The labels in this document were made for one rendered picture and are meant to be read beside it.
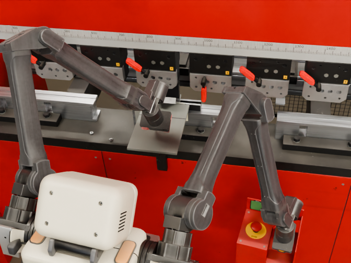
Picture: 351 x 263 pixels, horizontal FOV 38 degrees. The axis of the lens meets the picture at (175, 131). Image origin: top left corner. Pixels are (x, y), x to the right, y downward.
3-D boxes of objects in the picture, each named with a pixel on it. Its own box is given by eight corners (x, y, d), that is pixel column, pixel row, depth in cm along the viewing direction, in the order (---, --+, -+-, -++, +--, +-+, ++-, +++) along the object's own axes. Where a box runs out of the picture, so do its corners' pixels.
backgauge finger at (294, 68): (264, 106, 195) (265, 96, 191) (267, 66, 213) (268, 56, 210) (295, 108, 193) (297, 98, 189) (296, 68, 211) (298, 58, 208)
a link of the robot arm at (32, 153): (-11, 32, 132) (7, 27, 125) (35, 28, 142) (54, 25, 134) (16, 195, 140) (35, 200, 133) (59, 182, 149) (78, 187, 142)
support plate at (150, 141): (127, 150, 180) (126, 147, 179) (144, 102, 199) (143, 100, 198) (176, 155, 177) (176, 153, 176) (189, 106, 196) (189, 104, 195)
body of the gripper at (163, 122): (143, 110, 177) (139, 102, 171) (172, 113, 176) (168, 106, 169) (140, 127, 176) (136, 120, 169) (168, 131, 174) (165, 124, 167)
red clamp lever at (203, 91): (200, 103, 184) (200, 82, 178) (202, 96, 187) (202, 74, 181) (205, 103, 184) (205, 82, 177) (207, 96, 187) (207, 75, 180)
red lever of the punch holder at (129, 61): (126, 60, 177) (149, 76, 180) (129, 54, 180) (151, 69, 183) (124, 63, 179) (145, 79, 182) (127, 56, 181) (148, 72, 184)
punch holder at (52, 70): (37, 78, 197) (26, 42, 185) (45, 64, 203) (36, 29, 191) (74, 81, 194) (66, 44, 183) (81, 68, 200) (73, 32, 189)
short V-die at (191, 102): (150, 106, 200) (149, 100, 198) (151, 102, 202) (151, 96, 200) (200, 111, 197) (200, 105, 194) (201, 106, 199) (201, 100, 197)
